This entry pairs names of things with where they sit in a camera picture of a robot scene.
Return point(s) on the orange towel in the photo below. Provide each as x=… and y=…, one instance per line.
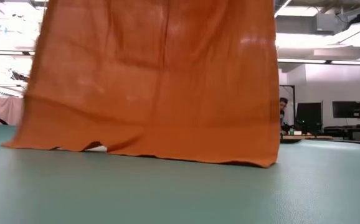
x=152, y=77

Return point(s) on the green table mat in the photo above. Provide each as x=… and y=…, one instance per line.
x=180, y=193

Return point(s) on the person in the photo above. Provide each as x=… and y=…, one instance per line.
x=283, y=102

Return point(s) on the wooden robot station table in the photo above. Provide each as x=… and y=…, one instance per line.
x=304, y=137

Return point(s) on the black computer monitor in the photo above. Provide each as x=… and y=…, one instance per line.
x=309, y=113
x=346, y=109

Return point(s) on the black desk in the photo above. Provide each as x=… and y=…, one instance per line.
x=346, y=130

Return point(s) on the black metal frame stand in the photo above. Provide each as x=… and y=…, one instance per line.
x=294, y=99

